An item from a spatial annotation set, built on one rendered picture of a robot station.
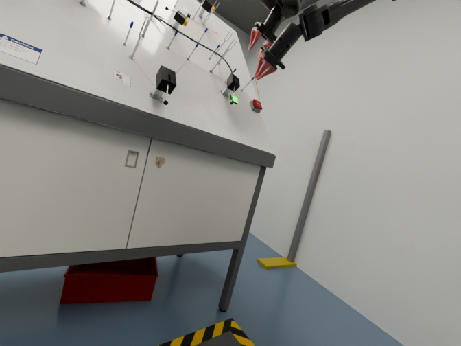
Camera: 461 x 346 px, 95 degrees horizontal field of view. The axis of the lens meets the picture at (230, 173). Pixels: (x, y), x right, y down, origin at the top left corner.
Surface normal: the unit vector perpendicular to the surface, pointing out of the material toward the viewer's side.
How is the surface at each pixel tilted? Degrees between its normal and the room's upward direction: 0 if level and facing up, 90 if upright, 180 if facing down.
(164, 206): 90
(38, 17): 51
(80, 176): 90
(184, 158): 90
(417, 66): 90
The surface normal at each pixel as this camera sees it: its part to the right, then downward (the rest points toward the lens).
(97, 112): 0.60, 0.22
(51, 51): 0.62, -0.44
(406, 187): -0.82, -0.18
